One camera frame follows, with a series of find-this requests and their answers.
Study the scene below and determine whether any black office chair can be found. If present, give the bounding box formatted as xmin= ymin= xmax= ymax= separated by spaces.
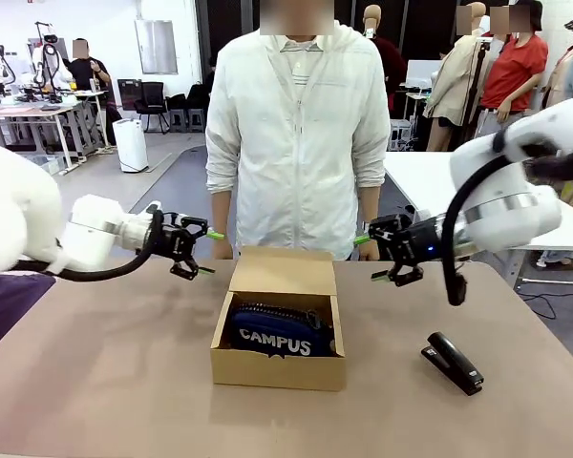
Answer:
xmin=133 ymin=81 xmax=168 ymax=134

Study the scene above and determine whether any person's head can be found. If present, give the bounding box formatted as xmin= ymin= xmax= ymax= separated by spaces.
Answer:
xmin=260 ymin=0 xmax=335 ymax=38

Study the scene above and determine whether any person's right hand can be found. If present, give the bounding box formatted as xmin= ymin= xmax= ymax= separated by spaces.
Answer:
xmin=213 ymin=236 xmax=235 ymax=261

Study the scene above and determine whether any grey wall panel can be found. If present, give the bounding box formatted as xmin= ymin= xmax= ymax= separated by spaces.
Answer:
xmin=134 ymin=18 xmax=180 ymax=75

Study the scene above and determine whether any dark red top mannequin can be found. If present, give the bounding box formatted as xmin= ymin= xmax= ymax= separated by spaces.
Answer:
xmin=362 ymin=4 xmax=408 ymax=104

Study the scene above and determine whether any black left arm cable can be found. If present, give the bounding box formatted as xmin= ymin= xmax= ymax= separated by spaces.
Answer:
xmin=11 ymin=209 xmax=166 ymax=283

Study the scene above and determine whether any black camera tripod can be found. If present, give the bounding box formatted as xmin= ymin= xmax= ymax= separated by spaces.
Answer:
xmin=460 ymin=37 xmax=494 ymax=140

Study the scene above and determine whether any purple cloth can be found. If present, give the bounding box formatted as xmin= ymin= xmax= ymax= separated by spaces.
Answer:
xmin=0 ymin=275 xmax=56 ymax=362

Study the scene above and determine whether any bystander in black shirt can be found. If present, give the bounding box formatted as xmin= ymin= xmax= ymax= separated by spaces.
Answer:
xmin=64 ymin=37 xmax=120 ymax=121

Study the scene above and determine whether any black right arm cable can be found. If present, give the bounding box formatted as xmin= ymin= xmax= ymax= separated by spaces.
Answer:
xmin=446 ymin=128 xmax=573 ymax=306

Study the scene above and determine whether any black stapler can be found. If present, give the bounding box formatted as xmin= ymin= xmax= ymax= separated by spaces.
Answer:
xmin=419 ymin=332 xmax=486 ymax=397

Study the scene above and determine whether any white air purifier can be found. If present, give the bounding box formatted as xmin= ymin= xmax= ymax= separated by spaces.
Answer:
xmin=112 ymin=118 xmax=149 ymax=174

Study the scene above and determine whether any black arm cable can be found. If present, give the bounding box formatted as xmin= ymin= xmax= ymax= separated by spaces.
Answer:
xmin=446 ymin=128 xmax=573 ymax=306
xmin=11 ymin=209 xmax=166 ymax=283

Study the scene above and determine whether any black floor cable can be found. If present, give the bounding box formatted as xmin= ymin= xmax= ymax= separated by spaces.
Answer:
xmin=519 ymin=280 xmax=573 ymax=322

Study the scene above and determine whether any blue campus pencil case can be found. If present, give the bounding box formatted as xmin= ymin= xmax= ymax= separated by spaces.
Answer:
xmin=219 ymin=304 xmax=338 ymax=358

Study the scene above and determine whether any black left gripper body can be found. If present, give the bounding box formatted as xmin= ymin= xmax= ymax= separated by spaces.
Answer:
xmin=151 ymin=212 xmax=195 ymax=263

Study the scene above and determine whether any person's left hand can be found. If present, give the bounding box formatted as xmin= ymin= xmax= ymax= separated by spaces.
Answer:
xmin=360 ymin=229 xmax=381 ymax=261

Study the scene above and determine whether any brown cardboard box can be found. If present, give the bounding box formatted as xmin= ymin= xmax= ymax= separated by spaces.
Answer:
xmin=209 ymin=245 xmax=348 ymax=392

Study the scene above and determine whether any white side table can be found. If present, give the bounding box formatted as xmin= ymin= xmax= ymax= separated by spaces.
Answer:
xmin=384 ymin=150 xmax=573 ymax=288

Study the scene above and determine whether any grey background work table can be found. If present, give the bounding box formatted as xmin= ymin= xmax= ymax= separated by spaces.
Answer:
xmin=0 ymin=102 xmax=80 ymax=177

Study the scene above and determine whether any person's left forearm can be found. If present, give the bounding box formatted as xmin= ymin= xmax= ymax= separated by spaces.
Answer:
xmin=359 ymin=185 xmax=382 ymax=224

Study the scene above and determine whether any person's right forearm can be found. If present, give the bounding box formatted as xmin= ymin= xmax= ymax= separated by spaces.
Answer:
xmin=211 ymin=190 xmax=241 ymax=239

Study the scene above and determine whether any person in white jacket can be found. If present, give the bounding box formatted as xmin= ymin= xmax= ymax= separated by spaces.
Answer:
xmin=204 ymin=21 xmax=392 ymax=262

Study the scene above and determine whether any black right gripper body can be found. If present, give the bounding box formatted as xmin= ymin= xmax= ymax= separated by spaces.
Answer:
xmin=393 ymin=217 xmax=445 ymax=263

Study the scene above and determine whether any beige coat mannequin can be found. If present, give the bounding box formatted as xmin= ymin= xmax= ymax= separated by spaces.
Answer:
xmin=422 ymin=2 xmax=488 ymax=154

